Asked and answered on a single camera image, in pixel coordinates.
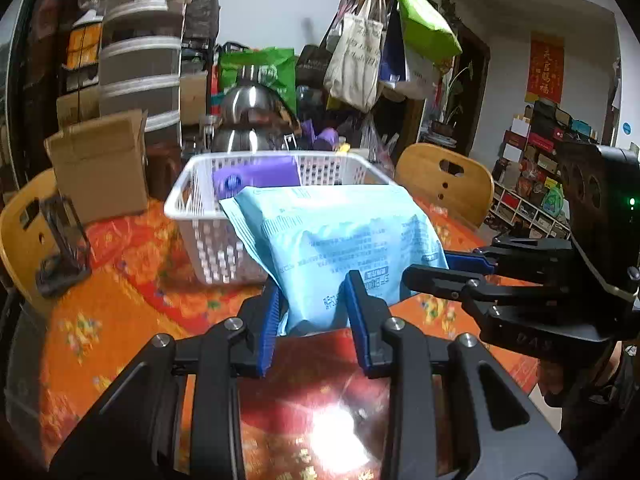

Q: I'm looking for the light blue tissue pack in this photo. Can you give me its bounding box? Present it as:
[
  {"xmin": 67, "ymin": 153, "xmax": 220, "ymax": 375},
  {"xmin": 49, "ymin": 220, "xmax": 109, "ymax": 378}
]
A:
[{"xmin": 220, "ymin": 184, "xmax": 447, "ymax": 337}]

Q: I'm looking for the shelf with boxes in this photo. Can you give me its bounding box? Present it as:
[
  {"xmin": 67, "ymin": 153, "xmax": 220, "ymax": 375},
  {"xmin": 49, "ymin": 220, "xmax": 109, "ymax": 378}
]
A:
[{"xmin": 487, "ymin": 99, "xmax": 598, "ymax": 240}]

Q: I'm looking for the wooden chair right side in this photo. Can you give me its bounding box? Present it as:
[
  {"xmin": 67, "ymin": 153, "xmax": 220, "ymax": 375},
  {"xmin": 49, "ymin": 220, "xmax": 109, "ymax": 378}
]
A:
[{"xmin": 395, "ymin": 143, "xmax": 495, "ymax": 228}]

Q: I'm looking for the wooden chair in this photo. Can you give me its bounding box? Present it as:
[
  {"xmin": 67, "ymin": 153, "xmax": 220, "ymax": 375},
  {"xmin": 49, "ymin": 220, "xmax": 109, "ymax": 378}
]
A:
[
  {"xmin": 395, "ymin": 143, "xmax": 495, "ymax": 228},
  {"xmin": 1, "ymin": 169, "xmax": 58, "ymax": 318}
]

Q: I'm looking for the black folding stand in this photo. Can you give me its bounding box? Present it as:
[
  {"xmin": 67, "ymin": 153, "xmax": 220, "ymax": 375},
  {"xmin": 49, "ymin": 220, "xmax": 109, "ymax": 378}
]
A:
[{"xmin": 36, "ymin": 194, "xmax": 91, "ymax": 298}]

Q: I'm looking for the orange floral tablecloth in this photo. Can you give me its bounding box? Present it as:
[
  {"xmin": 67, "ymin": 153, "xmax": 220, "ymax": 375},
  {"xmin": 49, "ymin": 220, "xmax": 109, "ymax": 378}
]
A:
[{"xmin": 37, "ymin": 194, "xmax": 542, "ymax": 480}]

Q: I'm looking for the purple plastic cup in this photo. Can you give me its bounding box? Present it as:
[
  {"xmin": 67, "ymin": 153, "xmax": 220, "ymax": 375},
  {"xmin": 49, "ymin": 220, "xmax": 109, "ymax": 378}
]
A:
[{"xmin": 302, "ymin": 119, "xmax": 340, "ymax": 152}]

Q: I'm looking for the white blue hanging bag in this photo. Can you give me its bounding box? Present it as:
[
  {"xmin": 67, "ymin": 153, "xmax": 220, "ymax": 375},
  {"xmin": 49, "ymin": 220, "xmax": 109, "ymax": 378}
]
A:
[{"xmin": 378, "ymin": 0, "xmax": 439, "ymax": 101}]

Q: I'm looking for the white plastic perforated basket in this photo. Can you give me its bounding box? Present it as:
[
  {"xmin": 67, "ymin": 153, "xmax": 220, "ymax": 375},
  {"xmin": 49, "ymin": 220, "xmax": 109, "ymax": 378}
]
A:
[{"xmin": 164, "ymin": 151, "xmax": 393, "ymax": 286}]

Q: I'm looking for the beige canvas tote bag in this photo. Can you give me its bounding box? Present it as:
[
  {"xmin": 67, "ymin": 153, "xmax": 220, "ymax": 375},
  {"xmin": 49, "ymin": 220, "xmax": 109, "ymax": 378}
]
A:
[{"xmin": 323, "ymin": 0, "xmax": 386, "ymax": 113}]

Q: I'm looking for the wooden chair left side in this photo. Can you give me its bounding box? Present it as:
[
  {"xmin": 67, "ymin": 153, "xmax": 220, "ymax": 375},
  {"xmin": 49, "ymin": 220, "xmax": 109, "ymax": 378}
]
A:
[{"xmin": 1, "ymin": 169, "xmax": 58, "ymax": 318}]

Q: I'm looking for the lime green hanging bag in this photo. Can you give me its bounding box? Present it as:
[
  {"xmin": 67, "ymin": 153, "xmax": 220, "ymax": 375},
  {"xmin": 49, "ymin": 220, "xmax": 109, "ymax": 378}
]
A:
[{"xmin": 396, "ymin": 0, "xmax": 462, "ymax": 64}]

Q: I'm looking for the purple tissue pack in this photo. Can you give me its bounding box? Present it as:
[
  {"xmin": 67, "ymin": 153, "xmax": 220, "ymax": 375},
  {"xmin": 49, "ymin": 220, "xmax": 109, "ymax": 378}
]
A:
[{"xmin": 212, "ymin": 156, "xmax": 300, "ymax": 200}]

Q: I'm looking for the stainless steel kettle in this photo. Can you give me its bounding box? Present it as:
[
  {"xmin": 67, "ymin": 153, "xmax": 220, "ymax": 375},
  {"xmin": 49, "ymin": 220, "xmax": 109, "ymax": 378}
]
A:
[{"xmin": 209, "ymin": 65, "xmax": 300, "ymax": 153}]

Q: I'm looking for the open cardboard box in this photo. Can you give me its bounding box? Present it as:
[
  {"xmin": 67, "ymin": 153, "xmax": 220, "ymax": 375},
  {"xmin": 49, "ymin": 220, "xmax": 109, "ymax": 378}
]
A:
[{"xmin": 44, "ymin": 110, "xmax": 148, "ymax": 224}]

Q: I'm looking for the green shopping bag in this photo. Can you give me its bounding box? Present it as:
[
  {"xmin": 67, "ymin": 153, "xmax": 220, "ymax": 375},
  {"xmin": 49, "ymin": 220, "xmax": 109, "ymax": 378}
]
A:
[{"xmin": 218, "ymin": 47, "xmax": 297, "ymax": 113}]

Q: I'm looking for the grey white drawer tower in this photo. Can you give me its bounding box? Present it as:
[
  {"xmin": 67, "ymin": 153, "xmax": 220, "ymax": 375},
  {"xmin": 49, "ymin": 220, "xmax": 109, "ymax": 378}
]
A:
[{"xmin": 99, "ymin": 0, "xmax": 190, "ymax": 146}]

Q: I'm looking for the red wall scroll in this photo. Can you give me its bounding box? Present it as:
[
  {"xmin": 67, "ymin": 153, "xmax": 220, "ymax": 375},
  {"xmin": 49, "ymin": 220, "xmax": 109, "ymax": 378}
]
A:
[{"xmin": 525, "ymin": 32, "xmax": 565, "ymax": 104}]

